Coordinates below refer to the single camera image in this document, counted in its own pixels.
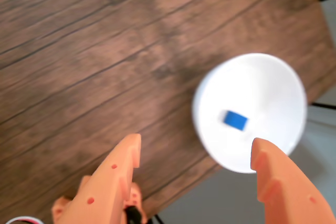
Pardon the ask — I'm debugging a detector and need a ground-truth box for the white bowl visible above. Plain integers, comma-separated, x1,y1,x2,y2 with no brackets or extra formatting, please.
192,52,308,174

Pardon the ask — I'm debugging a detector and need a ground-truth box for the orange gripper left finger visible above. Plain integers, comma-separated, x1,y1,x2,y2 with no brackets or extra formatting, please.
51,133,142,224

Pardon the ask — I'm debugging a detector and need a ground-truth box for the blue cube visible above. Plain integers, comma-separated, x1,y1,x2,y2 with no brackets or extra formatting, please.
222,110,249,131

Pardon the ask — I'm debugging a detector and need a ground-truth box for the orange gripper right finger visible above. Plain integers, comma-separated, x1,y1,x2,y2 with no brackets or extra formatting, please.
250,137,336,224

